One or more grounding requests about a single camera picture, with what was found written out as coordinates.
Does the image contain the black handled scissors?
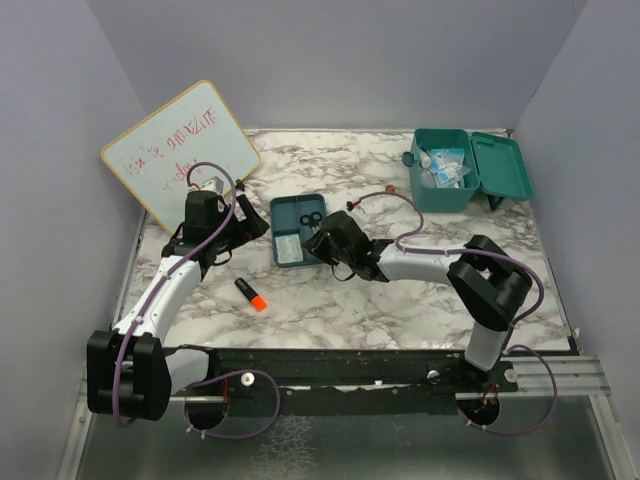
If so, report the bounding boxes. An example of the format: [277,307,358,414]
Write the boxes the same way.
[300,211,323,232]

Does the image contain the teal divided tray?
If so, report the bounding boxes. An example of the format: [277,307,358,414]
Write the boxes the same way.
[269,193,326,268]

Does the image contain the teal plaster sheet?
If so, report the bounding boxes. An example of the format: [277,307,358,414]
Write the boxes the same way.
[275,234,304,265]

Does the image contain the blue alcohol pad sachets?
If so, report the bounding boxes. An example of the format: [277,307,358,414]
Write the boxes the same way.
[426,148,470,188]

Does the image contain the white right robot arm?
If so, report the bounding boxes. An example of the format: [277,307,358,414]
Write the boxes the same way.
[300,211,535,391]

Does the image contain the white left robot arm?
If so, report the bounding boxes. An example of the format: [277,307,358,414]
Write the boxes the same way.
[87,191,269,427]

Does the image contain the teal medicine kit box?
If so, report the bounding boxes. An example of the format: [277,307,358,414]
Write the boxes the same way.
[402,128,533,213]

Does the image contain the yellow framed whiteboard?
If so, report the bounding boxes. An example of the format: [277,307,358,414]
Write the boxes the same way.
[101,80,261,233]

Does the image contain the black orange highlighter marker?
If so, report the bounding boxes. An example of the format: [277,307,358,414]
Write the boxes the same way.
[234,278,267,311]

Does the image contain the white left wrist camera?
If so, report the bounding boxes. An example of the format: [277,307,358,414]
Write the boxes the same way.
[201,176,225,195]

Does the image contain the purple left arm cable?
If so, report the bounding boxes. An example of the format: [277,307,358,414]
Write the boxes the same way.
[111,162,237,429]

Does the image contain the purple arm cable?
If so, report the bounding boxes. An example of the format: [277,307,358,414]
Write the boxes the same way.
[111,162,237,429]
[349,192,546,351]

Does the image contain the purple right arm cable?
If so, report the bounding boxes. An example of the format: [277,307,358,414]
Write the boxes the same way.
[349,192,546,351]

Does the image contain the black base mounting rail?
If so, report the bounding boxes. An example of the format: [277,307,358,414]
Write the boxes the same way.
[171,347,518,417]

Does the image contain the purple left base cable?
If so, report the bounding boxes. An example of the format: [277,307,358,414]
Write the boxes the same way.
[183,369,281,441]

